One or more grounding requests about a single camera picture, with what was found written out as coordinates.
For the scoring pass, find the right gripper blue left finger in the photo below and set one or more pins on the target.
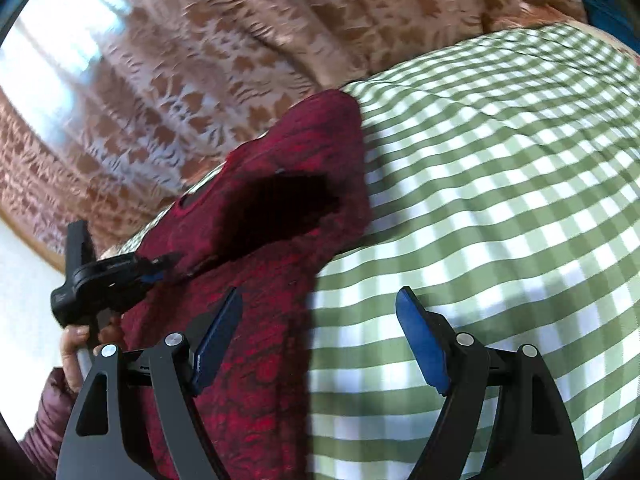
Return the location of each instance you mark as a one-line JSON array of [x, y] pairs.
[[104, 438]]

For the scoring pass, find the green white checkered bed sheet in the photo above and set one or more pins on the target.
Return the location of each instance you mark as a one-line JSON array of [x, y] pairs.
[[503, 183]]

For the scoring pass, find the maroon puffer jacket sleeve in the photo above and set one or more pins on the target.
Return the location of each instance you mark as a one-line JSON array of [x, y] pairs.
[[42, 442]]

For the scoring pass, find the red floral knit sweater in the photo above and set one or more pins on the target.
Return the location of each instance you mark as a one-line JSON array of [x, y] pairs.
[[281, 208]]

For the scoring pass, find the person's left hand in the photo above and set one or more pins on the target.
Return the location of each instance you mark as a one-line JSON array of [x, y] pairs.
[[74, 337]]

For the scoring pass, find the wooden door frame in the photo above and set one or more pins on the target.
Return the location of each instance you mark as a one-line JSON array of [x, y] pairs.
[[55, 260]]

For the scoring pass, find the brown floral curtain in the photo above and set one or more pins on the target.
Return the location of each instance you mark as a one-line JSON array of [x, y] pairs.
[[110, 109]]

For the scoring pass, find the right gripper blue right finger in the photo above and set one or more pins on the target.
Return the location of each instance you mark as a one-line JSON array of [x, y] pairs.
[[531, 437]]

